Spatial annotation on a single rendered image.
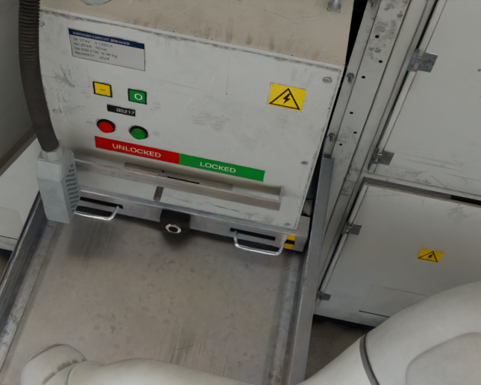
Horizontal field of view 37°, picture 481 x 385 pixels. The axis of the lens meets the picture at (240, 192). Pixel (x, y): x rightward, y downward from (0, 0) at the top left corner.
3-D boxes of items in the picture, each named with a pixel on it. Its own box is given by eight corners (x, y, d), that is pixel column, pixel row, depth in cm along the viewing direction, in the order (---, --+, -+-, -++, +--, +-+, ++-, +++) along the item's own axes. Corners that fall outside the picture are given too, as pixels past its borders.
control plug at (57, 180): (70, 225, 136) (59, 172, 122) (46, 220, 136) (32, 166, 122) (82, 192, 141) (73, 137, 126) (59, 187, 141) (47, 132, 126)
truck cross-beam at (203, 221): (302, 252, 148) (307, 237, 143) (50, 199, 149) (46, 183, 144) (305, 232, 151) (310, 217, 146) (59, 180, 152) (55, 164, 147)
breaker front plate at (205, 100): (292, 237, 144) (340, 74, 105) (61, 189, 146) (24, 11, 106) (293, 232, 145) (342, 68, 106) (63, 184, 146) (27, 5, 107)
